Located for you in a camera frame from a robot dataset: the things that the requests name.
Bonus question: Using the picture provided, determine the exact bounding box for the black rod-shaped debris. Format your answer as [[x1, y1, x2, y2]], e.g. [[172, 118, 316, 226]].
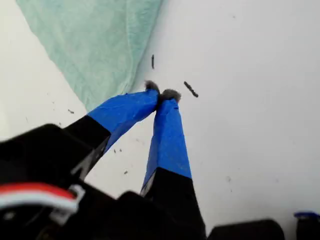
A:
[[183, 80, 200, 99]]

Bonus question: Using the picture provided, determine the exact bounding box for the green t-shirt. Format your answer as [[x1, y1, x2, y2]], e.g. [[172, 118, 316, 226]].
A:
[[15, 0, 165, 112]]

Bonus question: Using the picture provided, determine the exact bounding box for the red white servo wire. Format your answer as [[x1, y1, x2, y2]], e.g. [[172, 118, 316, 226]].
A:
[[0, 182, 86, 221]]

